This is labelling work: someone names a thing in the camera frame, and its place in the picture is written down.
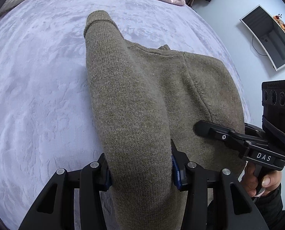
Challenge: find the olive knit sweater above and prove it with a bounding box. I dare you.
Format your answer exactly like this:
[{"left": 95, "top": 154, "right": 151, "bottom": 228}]
[{"left": 84, "top": 10, "right": 245, "bottom": 229}]

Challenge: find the person's dark sleeved forearm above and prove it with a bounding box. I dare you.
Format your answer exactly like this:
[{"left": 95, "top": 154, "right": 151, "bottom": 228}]
[{"left": 255, "top": 185, "right": 285, "bottom": 230}]

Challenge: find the person's right hand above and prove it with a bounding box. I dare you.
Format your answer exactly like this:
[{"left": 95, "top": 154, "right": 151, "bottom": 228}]
[{"left": 240, "top": 162, "right": 282, "bottom": 197}]

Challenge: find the lavender plush bed blanket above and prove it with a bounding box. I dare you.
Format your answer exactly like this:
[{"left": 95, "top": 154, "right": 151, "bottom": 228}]
[{"left": 0, "top": 0, "right": 251, "bottom": 229}]

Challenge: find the black camera box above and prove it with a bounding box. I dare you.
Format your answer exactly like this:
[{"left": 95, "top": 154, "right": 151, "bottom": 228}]
[{"left": 261, "top": 80, "right": 285, "bottom": 144}]

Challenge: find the wall mounted television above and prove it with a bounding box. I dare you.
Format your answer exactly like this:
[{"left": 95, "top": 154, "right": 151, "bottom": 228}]
[{"left": 240, "top": 5, "right": 285, "bottom": 71}]

